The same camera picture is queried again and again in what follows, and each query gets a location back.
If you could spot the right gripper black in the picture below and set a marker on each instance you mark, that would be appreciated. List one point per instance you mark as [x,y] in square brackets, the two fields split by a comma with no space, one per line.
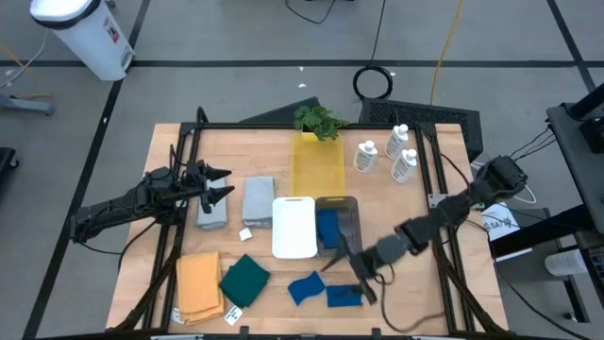
[364,264]

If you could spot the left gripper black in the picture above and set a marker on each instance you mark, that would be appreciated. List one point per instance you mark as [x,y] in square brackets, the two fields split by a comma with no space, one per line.
[196,181]

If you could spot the orange towel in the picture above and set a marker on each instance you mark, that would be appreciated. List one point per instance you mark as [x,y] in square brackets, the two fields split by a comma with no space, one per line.
[198,283]

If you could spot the dark green towel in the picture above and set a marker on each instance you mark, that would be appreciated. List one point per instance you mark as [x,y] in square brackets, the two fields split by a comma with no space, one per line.
[244,281]

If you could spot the white lotion bottle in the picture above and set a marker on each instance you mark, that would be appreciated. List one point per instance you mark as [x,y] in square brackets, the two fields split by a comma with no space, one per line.
[364,158]
[403,167]
[395,144]

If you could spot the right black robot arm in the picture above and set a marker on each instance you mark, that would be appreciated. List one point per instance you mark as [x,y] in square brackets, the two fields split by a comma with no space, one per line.
[448,212]

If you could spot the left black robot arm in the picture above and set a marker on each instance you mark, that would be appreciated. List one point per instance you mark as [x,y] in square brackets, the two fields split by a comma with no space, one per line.
[118,210]

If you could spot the grey translucent plastic bin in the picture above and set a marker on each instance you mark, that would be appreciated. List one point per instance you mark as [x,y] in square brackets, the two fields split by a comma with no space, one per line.
[351,222]

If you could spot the white plastic bin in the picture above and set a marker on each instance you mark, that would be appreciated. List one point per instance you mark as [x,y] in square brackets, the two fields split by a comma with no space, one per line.
[295,226]

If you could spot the yellow translucent plastic bin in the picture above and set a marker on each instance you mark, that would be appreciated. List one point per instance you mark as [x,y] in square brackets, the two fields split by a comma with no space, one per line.
[317,170]

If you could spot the black flat panel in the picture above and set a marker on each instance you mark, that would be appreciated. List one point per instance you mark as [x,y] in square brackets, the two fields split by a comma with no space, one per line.
[292,113]

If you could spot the green plant in white pot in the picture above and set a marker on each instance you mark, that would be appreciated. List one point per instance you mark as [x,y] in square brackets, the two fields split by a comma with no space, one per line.
[318,120]

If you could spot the white printed paper sheet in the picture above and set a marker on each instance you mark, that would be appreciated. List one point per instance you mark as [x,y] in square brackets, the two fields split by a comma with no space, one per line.
[500,222]

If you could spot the black perforated computer case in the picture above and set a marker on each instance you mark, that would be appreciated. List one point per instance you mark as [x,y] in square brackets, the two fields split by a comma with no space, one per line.
[424,113]

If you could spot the white trash can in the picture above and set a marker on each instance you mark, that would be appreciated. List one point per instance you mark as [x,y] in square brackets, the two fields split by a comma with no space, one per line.
[89,42]

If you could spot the grey metal stand leg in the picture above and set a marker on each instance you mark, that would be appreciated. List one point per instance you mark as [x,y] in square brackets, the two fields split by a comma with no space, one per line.
[28,105]

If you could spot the translucent white cylinder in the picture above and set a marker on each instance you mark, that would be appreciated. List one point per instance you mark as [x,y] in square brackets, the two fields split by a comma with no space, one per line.
[566,262]

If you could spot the black side desk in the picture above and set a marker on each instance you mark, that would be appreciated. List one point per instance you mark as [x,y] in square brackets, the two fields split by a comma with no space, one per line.
[580,156]

